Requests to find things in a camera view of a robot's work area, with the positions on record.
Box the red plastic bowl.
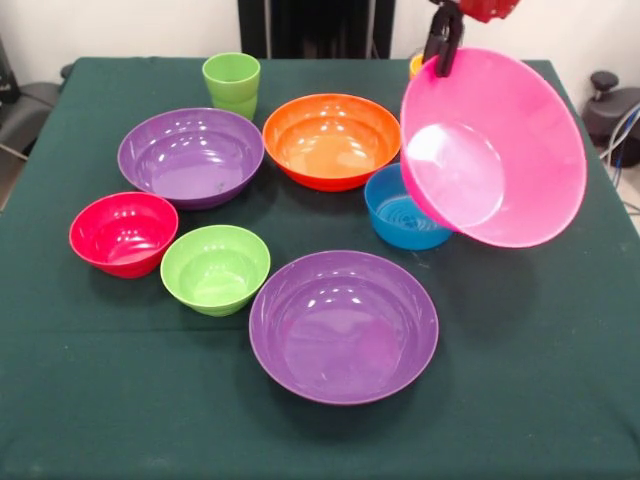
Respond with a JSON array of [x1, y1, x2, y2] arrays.
[[68, 191, 180, 279]]

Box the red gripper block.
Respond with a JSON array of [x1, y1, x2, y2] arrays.
[[423, 0, 521, 78]]

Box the black cabinet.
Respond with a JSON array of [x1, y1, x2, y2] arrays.
[[237, 0, 396, 60]]

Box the black chair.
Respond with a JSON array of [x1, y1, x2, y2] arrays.
[[0, 34, 75, 161]]

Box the pink plastic bowl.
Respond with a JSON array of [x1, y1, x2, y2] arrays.
[[399, 47, 588, 250]]

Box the green plastic cup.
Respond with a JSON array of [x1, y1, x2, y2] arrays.
[[201, 52, 262, 122]]

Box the purple plastic bowl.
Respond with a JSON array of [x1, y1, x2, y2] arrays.
[[117, 107, 266, 211], [248, 250, 440, 406]]

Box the dark green tablecloth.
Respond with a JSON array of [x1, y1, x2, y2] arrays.
[[0, 56, 640, 480]]

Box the blue and white cables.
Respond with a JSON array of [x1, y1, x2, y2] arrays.
[[599, 102, 640, 171]]

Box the blue plastic bowl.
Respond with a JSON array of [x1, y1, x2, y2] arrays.
[[363, 163, 454, 251]]

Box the orange plastic bowl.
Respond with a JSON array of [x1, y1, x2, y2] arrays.
[[262, 93, 403, 193]]

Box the small green plastic bowl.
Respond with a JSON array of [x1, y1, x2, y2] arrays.
[[159, 224, 272, 318]]

